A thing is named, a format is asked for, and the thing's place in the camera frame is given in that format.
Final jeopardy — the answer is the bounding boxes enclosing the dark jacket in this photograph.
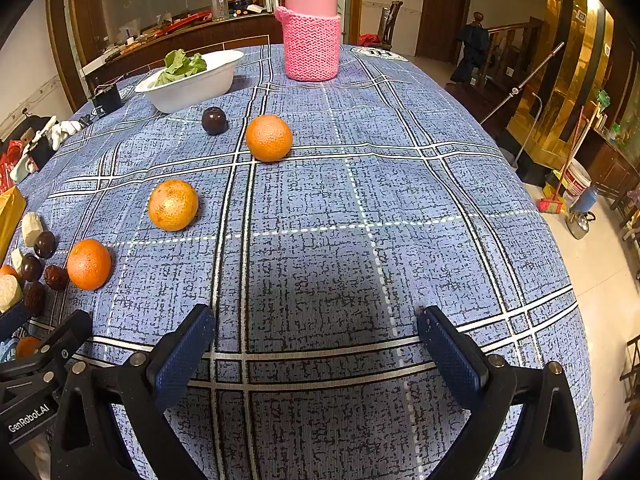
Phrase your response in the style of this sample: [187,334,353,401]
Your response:
[450,22,493,86]

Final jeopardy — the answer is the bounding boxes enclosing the pink bottle with knitted sleeve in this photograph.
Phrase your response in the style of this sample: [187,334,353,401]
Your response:
[274,0,343,82]

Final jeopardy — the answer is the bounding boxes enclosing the black electronic device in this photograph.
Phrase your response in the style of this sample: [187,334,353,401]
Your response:
[90,82,125,116]

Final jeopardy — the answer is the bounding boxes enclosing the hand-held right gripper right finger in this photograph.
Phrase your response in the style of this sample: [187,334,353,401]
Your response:
[417,306,585,480]

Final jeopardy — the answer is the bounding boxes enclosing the metal pole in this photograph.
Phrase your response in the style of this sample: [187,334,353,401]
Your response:
[480,41,566,125]

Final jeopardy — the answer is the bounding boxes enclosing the brown wooden door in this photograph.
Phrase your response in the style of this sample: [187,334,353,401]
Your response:
[415,0,473,65]

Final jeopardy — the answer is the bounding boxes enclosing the green lettuce leaves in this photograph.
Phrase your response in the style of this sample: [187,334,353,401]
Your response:
[152,49,208,87]

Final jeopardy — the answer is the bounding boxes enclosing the large orange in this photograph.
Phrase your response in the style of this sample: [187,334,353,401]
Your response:
[245,115,293,163]
[66,239,112,292]
[148,179,199,232]

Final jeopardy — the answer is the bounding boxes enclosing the red plastic bag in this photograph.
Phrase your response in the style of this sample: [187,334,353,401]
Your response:
[0,140,21,196]

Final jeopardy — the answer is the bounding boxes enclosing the metal kettle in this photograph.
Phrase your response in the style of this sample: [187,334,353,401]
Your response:
[566,210,597,240]

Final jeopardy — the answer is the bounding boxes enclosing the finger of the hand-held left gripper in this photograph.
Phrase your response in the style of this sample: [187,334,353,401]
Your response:
[0,309,94,386]
[0,302,32,330]

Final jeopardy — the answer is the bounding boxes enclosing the broom with red handle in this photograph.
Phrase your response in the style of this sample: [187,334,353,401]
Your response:
[537,107,586,216]

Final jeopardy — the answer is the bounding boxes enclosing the blue plaid tablecloth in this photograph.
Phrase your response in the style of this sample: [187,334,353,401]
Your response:
[0,44,596,480]

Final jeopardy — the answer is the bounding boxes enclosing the white mop pole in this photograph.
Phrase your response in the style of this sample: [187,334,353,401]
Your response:
[510,92,543,171]

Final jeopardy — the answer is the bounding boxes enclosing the wooden stair railing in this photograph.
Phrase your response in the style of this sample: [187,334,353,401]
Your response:
[470,10,546,96]

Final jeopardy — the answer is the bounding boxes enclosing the wooden sideboard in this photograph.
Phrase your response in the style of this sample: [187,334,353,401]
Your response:
[75,7,283,91]

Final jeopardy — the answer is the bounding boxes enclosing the yellow cardboard box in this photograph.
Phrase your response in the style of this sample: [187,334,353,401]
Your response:
[0,186,27,261]

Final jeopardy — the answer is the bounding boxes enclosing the dark purple plum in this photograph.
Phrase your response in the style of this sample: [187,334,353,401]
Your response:
[201,106,228,136]

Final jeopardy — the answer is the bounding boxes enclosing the white gloves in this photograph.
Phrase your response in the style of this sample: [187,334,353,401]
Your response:
[47,119,83,150]

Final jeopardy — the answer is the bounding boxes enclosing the wooden chair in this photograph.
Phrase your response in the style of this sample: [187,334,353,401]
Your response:
[377,1,404,53]

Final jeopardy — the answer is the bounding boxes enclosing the blue bottle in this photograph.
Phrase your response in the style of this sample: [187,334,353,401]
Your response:
[570,185,598,213]

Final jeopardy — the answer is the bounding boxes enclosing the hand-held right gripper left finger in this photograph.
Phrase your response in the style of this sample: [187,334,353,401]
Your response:
[50,304,217,480]

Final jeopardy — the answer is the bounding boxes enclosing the white bowl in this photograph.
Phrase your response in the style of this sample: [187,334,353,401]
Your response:
[135,50,245,114]

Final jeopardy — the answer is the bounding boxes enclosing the white bucket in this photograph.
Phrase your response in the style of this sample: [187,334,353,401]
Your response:
[562,159,592,198]

